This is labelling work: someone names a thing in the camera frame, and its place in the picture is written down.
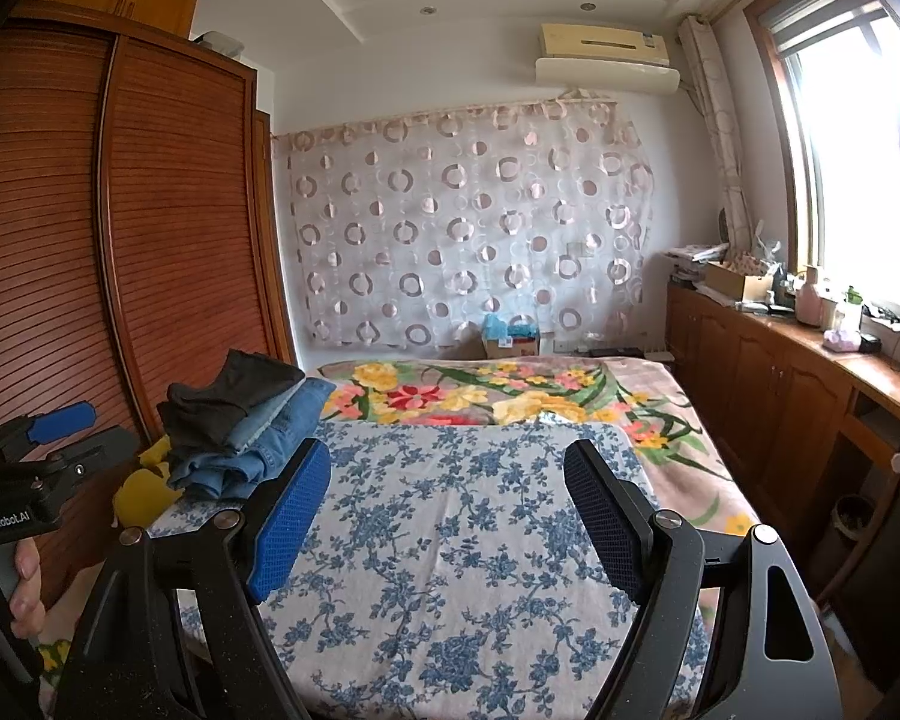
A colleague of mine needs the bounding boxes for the trash bin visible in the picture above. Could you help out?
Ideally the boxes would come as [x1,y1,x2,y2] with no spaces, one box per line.
[829,493,879,565]

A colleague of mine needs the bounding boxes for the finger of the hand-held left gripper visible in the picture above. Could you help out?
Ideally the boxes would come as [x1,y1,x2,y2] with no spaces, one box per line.
[24,401,98,446]
[39,425,135,501]

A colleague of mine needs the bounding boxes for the cardboard box with blue packs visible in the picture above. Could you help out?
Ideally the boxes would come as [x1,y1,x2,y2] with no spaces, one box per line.
[482,315,542,359]

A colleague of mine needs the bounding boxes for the black pants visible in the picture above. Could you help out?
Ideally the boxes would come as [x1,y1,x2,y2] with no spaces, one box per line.
[157,349,306,455]

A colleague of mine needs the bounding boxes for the window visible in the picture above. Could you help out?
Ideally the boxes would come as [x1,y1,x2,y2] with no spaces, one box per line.
[746,0,900,340]

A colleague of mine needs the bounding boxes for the folded blue denim jeans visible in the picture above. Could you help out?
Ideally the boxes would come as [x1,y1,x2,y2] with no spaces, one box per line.
[169,377,338,503]

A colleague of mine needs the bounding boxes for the person's left hand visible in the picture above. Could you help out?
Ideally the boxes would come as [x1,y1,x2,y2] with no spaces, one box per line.
[0,540,47,659]

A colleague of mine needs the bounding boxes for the pink flower-printed blanket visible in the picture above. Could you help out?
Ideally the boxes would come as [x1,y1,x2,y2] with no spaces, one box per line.
[37,356,764,691]

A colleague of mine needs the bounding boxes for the blue floral bed sheet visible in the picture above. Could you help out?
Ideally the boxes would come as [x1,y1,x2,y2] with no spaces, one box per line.
[146,420,710,720]

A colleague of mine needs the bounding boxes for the yellow cloth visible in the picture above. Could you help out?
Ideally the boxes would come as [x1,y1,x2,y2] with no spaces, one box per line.
[112,435,190,530]

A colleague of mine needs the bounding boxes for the white box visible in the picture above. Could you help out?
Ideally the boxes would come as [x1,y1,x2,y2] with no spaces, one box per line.
[191,30,245,58]

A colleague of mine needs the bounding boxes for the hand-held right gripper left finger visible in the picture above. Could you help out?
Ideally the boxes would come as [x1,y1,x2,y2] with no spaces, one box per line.
[56,436,333,720]

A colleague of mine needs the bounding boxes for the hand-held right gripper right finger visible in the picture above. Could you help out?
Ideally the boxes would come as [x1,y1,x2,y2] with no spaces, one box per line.
[564,439,833,720]

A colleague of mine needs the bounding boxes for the wall air conditioner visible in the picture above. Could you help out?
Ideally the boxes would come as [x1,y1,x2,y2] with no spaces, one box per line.
[534,21,682,97]

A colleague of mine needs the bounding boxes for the open cardboard box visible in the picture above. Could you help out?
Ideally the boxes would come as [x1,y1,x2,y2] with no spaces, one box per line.
[703,259,774,302]

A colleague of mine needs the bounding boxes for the stack of papers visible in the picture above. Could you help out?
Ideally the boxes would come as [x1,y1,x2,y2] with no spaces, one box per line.
[664,244,733,290]

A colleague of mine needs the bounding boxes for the wooden slatted wardrobe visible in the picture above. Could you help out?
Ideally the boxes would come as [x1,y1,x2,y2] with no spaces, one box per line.
[0,4,298,597]

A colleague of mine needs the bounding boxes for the circle-patterned sheer curtain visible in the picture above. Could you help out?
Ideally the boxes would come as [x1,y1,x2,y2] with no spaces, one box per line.
[270,94,658,350]

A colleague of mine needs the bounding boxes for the folded grey-blue jeans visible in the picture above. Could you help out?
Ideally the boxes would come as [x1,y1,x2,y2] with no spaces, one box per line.
[221,382,308,455]

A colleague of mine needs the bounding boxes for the wooden sideboard cabinet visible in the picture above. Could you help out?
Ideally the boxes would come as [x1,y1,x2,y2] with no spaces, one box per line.
[664,277,900,620]

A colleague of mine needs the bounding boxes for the gathered window curtain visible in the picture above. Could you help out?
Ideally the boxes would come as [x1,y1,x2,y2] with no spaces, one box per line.
[679,13,760,257]

